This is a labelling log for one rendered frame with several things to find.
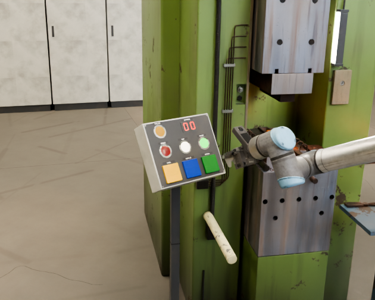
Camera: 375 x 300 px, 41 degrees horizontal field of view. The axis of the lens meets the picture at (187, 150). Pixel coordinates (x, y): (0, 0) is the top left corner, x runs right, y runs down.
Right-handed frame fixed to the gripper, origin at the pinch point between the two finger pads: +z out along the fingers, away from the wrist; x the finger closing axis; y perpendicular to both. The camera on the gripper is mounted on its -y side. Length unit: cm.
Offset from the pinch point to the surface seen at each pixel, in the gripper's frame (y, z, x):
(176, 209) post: 15.6, 31.9, -10.2
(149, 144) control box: -12.7, 11.1, -26.8
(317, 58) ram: -32, -17, 54
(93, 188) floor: -24, 258, 51
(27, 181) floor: -48, 301, 8
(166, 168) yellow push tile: -1.6, 10.3, -22.6
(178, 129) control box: -16.5, 11.1, -10.8
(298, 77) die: -26, -10, 47
